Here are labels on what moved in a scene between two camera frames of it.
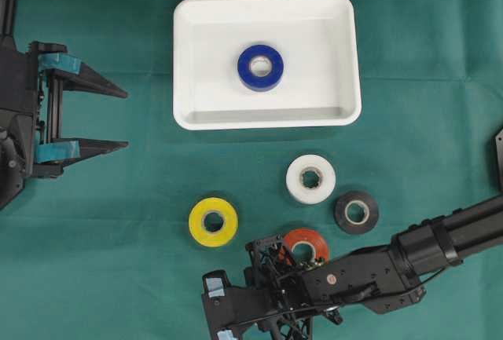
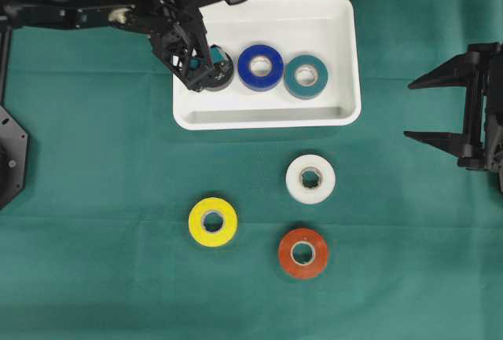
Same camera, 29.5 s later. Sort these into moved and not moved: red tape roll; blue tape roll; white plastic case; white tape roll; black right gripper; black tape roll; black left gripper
Moved: black right gripper; black tape roll; black left gripper
Not moved: red tape roll; white plastic case; blue tape roll; white tape roll
